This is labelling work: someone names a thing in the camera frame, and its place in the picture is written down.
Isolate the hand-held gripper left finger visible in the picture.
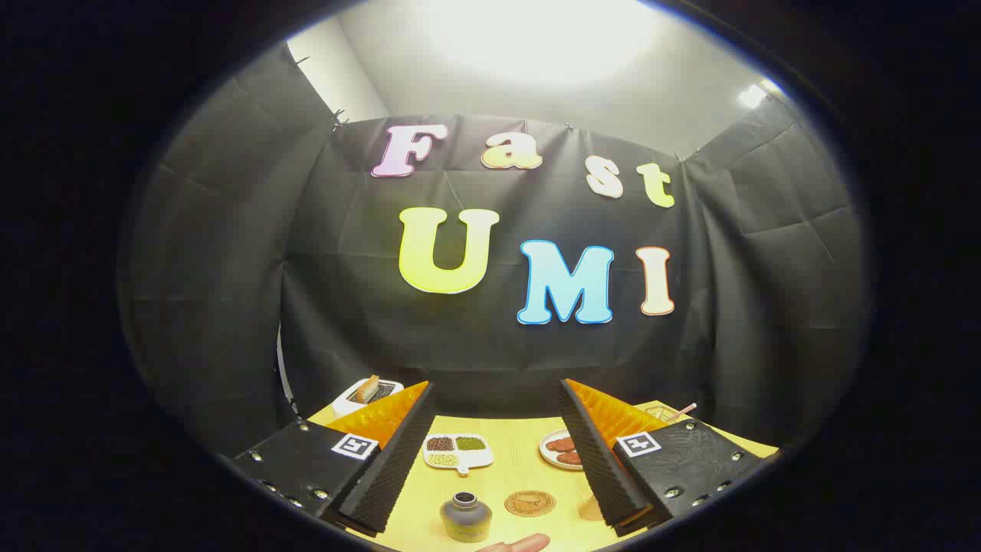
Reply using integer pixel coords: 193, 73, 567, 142
230, 381, 436, 537

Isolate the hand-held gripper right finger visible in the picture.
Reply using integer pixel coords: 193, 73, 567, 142
558, 378, 783, 537

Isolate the round cork coaster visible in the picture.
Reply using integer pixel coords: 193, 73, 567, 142
504, 490, 557, 518

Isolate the green label juice bottle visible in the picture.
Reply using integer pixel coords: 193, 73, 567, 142
439, 491, 494, 544

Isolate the white oval plate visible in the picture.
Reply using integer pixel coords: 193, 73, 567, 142
539, 429, 585, 471

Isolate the white divided bean dish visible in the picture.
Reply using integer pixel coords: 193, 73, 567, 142
422, 433, 494, 475

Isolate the wooden table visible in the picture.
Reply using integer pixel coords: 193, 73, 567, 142
307, 402, 779, 552

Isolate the black backdrop cloth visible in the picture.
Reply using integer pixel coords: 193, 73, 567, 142
119, 42, 871, 461

